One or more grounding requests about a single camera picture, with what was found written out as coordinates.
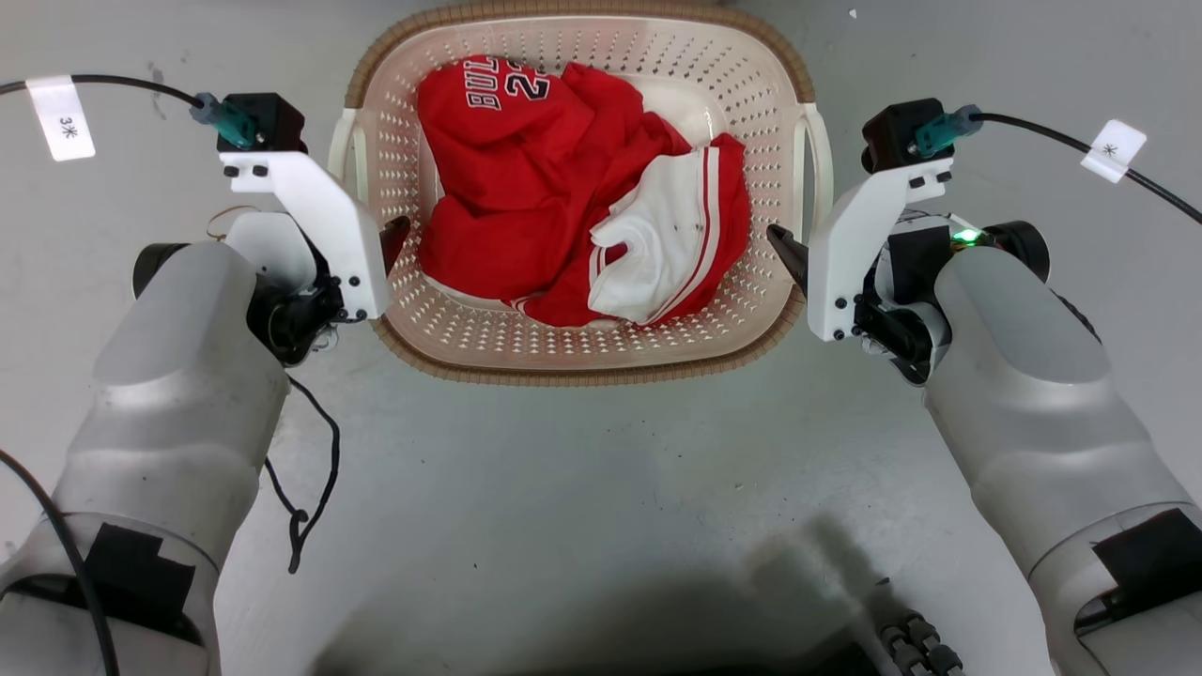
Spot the beige perforated plastic laundry basket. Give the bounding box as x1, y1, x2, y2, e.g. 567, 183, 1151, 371
328, 0, 835, 388

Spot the red basketball jersey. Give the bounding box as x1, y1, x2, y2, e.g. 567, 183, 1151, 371
416, 54, 752, 329

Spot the white garment with red stripes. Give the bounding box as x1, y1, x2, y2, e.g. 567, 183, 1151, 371
588, 146, 722, 325

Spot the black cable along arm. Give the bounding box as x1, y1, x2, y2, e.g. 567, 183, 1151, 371
0, 449, 121, 676

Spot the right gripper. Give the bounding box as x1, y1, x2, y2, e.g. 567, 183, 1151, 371
766, 210, 987, 387

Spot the thin black dangling cable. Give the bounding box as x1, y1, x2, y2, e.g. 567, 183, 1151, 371
263, 374, 342, 575

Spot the thin brown wire loop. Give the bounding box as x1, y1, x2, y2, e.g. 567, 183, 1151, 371
206, 205, 261, 242

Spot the white camera bracket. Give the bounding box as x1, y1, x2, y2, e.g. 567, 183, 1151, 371
806, 156, 955, 344
219, 150, 392, 323

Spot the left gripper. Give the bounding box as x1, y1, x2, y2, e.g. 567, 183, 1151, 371
223, 211, 412, 368

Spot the white left camera bracket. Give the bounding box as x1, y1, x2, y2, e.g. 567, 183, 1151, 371
219, 150, 392, 323

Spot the black right camera cable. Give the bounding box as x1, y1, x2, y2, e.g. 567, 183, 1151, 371
909, 103, 1202, 226

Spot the black left camera cable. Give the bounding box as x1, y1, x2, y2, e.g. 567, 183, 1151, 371
0, 74, 258, 149

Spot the white right camera bracket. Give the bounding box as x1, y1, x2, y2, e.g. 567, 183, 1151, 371
806, 156, 955, 344

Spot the white paper cable tag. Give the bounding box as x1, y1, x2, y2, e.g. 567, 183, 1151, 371
25, 75, 97, 162
1080, 119, 1148, 184

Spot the black camera cable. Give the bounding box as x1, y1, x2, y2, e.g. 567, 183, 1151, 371
909, 103, 1202, 226
0, 74, 258, 149

